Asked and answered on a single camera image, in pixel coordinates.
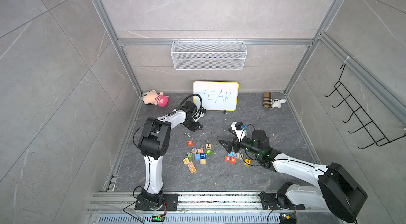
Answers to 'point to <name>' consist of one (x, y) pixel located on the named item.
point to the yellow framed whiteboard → (216, 95)
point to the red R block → (190, 143)
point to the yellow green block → (186, 161)
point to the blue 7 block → (203, 156)
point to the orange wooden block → (192, 169)
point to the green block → (189, 155)
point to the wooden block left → (194, 150)
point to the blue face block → (231, 154)
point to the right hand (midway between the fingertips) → (226, 135)
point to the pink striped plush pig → (151, 97)
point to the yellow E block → (247, 161)
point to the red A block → (233, 160)
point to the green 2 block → (209, 151)
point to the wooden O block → (240, 156)
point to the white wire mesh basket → (209, 55)
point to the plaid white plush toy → (269, 103)
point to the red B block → (227, 158)
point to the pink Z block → (190, 164)
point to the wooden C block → (235, 155)
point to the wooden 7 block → (208, 146)
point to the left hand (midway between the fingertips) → (197, 124)
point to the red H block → (201, 150)
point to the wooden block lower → (202, 161)
